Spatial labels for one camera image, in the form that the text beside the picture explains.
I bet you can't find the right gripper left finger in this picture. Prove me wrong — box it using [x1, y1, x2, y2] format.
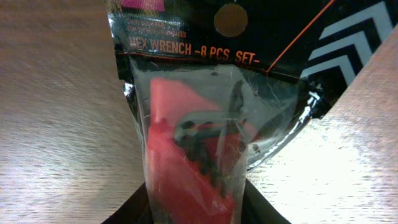
[101, 183, 154, 224]

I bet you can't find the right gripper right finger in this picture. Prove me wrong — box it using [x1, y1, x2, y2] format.
[241, 179, 291, 224]

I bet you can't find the black hex wrench set packet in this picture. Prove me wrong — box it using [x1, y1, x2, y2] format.
[105, 0, 397, 223]

